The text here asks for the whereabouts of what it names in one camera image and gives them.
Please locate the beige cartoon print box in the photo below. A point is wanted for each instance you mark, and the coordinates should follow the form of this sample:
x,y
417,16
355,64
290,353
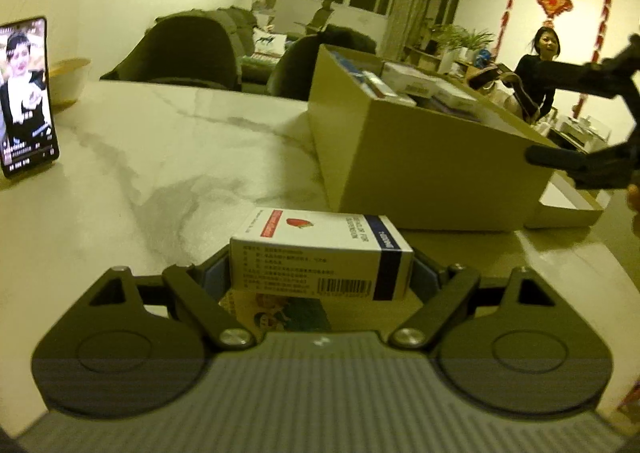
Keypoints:
x,y
270,313

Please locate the white bowl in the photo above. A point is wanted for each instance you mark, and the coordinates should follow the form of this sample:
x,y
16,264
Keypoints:
x,y
67,80

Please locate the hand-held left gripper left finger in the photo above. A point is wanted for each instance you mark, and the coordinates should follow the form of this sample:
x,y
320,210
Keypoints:
x,y
217,273

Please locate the office chair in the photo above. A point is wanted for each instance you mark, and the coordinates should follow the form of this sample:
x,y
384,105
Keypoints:
x,y
317,18

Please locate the smartphone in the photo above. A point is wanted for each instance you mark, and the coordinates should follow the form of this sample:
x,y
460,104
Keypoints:
x,y
27,98

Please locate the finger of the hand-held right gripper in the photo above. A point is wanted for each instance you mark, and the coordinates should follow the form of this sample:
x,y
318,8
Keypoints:
x,y
580,78
555,158

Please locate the dark grey sofa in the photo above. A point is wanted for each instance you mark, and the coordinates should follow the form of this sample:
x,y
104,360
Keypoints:
x,y
245,28

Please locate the red knot wall decoration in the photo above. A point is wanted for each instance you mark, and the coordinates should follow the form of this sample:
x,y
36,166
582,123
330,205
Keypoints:
x,y
554,0

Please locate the dark upholstered chair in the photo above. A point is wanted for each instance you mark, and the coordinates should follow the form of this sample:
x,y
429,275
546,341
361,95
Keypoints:
x,y
185,53
310,63

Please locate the potted plant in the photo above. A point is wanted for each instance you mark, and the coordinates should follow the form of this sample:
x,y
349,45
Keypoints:
x,y
465,40

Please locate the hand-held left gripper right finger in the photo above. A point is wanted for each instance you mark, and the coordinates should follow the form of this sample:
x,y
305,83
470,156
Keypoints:
x,y
422,278

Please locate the blue cartoon print box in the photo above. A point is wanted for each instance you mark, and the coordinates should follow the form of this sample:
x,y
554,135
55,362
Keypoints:
x,y
345,64

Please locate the beige cardboard box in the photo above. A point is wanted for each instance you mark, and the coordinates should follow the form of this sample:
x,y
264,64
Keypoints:
x,y
425,168

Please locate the brown handbag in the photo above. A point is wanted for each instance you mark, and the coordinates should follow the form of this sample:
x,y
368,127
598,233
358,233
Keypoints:
x,y
492,80

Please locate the beige cardboard box lid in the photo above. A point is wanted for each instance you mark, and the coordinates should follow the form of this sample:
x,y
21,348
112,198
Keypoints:
x,y
565,205

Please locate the white blue striped medicine box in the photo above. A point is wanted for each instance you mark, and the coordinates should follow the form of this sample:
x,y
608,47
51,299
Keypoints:
x,y
320,253

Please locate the white printed pillow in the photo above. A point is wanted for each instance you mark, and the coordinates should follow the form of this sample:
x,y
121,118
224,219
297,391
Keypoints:
x,y
270,42

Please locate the white appliance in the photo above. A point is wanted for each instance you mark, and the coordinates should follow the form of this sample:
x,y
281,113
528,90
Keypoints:
x,y
580,130

